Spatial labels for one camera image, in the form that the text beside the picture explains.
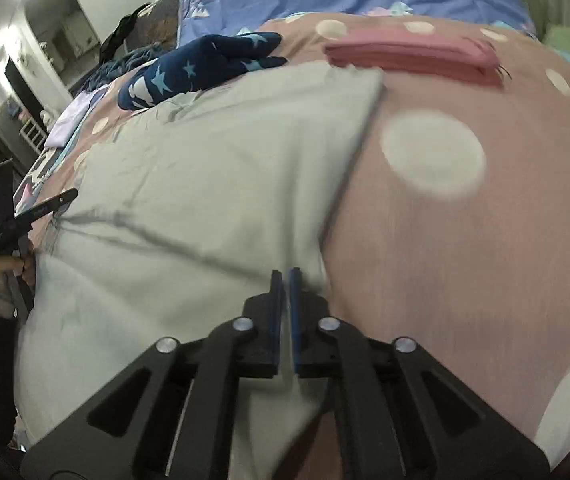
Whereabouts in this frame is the dark deer print bedsheet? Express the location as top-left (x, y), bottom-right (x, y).
top-left (12, 148), bottom-right (66, 212)

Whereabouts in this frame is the white shelf rack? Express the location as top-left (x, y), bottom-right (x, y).
top-left (19, 118), bottom-right (47, 154)

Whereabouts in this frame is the light grey long-sleeve shirt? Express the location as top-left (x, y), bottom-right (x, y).
top-left (12, 58), bottom-right (386, 480)

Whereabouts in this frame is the left hand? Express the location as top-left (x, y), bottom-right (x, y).
top-left (0, 252), bottom-right (36, 309)

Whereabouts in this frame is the navy star patterned garment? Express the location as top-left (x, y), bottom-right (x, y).
top-left (118, 32), bottom-right (287, 110)

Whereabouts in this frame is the black garment on headboard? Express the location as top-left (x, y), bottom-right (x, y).
top-left (98, 2), bottom-right (151, 64)

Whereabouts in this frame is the folded pink clothes stack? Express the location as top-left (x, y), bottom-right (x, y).
top-left (323, 28), bottom-right (504, 88)

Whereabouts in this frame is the folded lilac cloth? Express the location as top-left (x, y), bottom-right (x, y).
top-left (44, 84), bottom-right (109, 150)

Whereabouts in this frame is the pink polka dot blanket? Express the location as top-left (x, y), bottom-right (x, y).
top-left (43, 14), bottom-right (570, 479)

